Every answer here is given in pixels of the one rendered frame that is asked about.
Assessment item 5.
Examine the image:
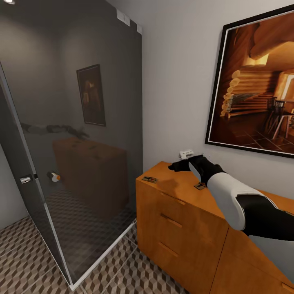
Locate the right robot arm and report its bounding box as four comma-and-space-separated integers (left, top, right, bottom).
169, 149, 294, 284

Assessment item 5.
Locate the mousetrap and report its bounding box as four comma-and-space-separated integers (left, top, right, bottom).
194, 182, 205, 190
142, 176, 158, 184

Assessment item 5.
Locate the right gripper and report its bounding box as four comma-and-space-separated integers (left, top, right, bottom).
169, 159, 186, 172

